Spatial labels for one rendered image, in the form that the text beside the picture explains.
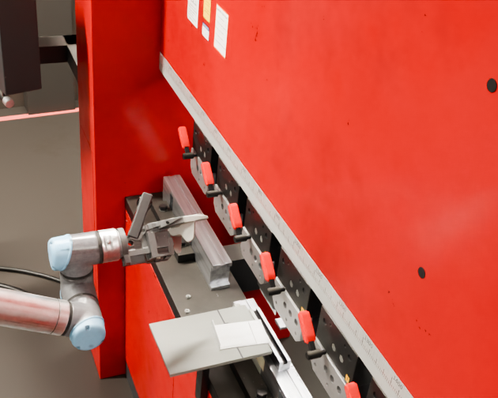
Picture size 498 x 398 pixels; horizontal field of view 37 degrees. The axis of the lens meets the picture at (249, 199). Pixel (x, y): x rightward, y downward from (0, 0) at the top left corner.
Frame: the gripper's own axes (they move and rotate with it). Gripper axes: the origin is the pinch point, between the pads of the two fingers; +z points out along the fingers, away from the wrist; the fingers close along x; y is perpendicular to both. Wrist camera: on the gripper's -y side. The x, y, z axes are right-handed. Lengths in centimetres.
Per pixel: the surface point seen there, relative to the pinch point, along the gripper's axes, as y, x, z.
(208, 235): -6, -47, 17
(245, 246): 6.9, -4.4, 11.5
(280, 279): 18.4, 11.5, 11.8
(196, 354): 29.4, -13.2, -3.9
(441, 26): -2, 88, 12
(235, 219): 0.9, 1.0, 8.4
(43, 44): -96, -91, -15
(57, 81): -168, -282, 17
